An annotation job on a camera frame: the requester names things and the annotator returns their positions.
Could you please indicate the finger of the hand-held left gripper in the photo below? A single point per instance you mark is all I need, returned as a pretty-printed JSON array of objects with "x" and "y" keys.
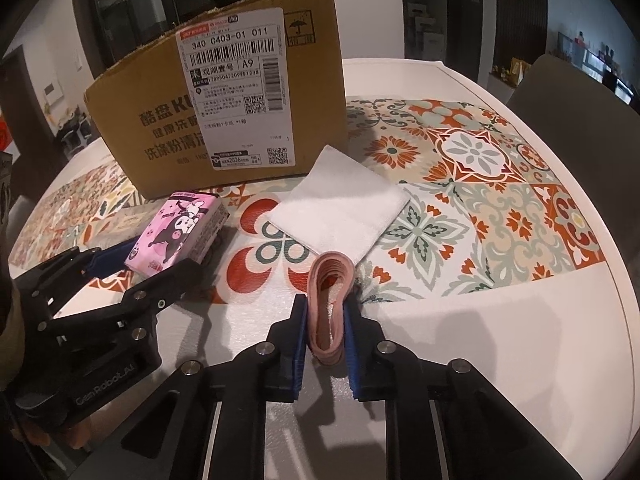
[
  {"x": 165, "y": 287},
  {"x": 107, "y": 262}
]

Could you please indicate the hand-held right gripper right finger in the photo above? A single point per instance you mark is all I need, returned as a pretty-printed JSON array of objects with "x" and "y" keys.
[{"x": 354, "y": 350}]

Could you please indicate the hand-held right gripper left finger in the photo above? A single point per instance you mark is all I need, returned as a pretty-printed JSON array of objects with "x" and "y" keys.
[{"x": 299, "y": 345}]

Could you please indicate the pink scalloped cloth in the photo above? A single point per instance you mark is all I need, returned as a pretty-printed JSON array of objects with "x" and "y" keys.
[{"x": 330, "y": 305}]

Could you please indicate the pink cartoon tissue packet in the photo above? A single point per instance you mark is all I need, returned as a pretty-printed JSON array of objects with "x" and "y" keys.
[{"x": 175, "y": 235}]

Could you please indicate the brown cardboard box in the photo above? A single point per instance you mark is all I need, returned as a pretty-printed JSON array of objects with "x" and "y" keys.
[{"x": 215, "y": 110}]

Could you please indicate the person's left hand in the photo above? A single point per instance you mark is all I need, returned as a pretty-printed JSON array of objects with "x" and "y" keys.
[{"x": 75, "y": 437}]

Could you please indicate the white shoe rack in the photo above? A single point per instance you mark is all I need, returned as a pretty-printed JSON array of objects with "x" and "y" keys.
[{"x": 75, "y": 130}]

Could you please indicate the white folded towel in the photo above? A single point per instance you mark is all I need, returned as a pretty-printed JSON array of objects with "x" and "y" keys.
[{"x": 340, "y": 210}]

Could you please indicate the dark entrance door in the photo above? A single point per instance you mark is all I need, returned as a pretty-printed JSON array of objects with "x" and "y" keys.
[{"x": 25, "y": 90}]

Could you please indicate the dark sliding glass door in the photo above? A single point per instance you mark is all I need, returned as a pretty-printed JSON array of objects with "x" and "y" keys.
[{"x": 135, "y": 10}]

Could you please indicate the grey dining chair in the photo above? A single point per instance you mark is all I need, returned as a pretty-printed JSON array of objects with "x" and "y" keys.
[{"x": 575, "y": 125}]

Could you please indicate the shelf with boxes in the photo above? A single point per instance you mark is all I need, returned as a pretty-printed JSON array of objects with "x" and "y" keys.
[{"x": 425, "y": 30}]

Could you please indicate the black piano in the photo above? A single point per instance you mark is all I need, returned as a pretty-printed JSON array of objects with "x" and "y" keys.
[{"x": 617, "y": 80}]

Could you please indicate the white wall intercom panel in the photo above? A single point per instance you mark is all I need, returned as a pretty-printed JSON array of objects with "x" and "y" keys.
[{"x": 53, "y": 93}]

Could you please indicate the dark slatted wall panel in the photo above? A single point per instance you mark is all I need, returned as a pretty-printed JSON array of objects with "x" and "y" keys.
[{"x": 535, "y": 10}]

